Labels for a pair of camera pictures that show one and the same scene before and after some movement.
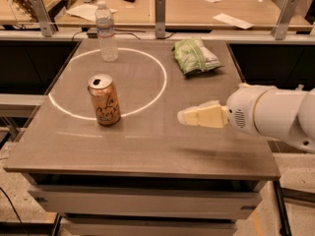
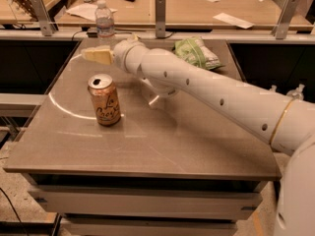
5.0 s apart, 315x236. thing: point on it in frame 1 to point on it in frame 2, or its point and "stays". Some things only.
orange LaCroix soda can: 104,99 stays
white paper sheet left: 87,11 stays
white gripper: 240,109 to 120,54
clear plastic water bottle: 105,29 stays
